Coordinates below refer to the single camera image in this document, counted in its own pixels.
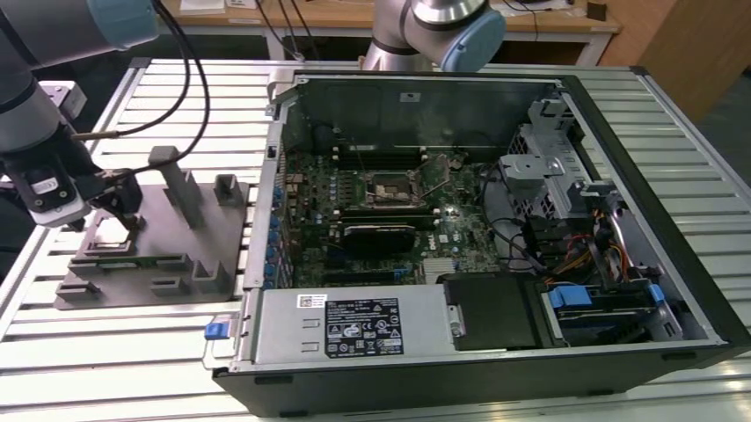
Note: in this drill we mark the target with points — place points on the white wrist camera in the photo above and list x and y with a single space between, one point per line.
52 198

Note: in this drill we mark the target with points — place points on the hard disk in blue carrier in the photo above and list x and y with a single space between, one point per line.
572 298

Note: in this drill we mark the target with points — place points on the small black box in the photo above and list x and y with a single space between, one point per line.
597 11

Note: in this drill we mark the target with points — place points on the blue case latch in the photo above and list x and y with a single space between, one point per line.
216 330

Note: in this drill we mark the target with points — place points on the black PC case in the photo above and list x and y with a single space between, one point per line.
410 391

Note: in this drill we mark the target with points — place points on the wooden cabinet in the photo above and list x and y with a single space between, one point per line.
692 53

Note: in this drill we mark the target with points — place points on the metal rear port block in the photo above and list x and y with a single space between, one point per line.
293 178

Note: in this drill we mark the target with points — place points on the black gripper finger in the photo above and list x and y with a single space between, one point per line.
74 226
120 193

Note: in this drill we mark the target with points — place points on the small silver heatsink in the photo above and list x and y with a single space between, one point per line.
438 268

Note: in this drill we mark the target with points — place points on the grey parts rack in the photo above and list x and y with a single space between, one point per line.
169 246

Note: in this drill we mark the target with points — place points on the thin metal locking lever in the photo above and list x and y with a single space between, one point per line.
358 154

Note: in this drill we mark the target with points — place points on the green RAM stick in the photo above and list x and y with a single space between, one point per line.
146 261

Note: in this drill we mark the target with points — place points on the white paper box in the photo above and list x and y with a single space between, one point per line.
242 3
201 4

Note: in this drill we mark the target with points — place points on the silver power supply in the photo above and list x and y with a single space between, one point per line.
281 325

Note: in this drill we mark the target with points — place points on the green motherboard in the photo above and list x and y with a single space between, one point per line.
469 228

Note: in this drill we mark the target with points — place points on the silver CPU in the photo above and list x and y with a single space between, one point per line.
108 235

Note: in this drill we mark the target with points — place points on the CPU socket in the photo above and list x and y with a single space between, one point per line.
388 190

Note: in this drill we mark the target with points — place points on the perforated metal drive cage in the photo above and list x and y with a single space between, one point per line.
530 184

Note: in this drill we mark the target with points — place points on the RAM slot black clips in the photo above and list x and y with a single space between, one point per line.
377 154
377 163

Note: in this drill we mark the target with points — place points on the small side wrist camera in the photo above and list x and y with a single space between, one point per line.
66 99

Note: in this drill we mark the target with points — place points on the RAM slot white clips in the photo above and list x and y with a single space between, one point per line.
377 150
377 158

